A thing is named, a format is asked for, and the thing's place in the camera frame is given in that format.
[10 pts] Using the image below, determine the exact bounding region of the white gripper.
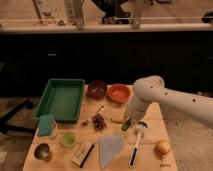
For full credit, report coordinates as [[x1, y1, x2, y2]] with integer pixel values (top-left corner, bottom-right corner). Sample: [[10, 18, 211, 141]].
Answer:
[[124, 96, 150, 122]]

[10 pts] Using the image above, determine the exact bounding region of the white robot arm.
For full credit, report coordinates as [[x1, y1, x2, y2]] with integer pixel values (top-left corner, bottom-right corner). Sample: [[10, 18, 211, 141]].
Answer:
[[125, 75, 213, 128]]

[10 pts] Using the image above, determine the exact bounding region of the small green cup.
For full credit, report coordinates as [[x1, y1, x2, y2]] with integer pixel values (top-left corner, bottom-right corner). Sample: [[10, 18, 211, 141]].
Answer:
[[60, 132, 75, 148]]

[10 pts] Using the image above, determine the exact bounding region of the metal cup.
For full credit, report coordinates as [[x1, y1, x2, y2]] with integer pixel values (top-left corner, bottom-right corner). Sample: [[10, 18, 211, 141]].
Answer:
[[34, 143, 52, 162]]

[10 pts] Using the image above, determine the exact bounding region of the orange bowl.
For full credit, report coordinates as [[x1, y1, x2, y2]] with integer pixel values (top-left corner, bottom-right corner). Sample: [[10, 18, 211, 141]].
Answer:
[[107, 84, 131, 104]]

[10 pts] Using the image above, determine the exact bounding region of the brown pine cone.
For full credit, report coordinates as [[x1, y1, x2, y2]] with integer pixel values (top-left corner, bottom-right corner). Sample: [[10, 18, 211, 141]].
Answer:
[[92, 114, 106, 131]]

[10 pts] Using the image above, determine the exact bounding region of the dark red bowl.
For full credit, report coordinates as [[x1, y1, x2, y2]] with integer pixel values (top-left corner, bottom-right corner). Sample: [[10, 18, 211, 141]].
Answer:
[[87, 80, 107, 100]]

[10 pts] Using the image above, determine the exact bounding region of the light blue cloth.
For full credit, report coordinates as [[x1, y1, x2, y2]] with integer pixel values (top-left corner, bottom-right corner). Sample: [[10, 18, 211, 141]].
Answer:
[[99, 135, 124, 169]]

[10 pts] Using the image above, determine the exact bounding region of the green plastic tray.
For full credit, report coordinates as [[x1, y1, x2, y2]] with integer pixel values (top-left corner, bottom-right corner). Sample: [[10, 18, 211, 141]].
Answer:
[[34, 79, 85, 123]]

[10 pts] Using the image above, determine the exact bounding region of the teal sponge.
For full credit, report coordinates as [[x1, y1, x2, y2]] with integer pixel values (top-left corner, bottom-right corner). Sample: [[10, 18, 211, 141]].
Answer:
[[37, 115, 54, 137]]

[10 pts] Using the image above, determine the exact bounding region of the black chair base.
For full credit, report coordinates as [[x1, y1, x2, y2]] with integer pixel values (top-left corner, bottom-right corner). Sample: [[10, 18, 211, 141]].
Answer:
[[0, 98, 37, 135]]

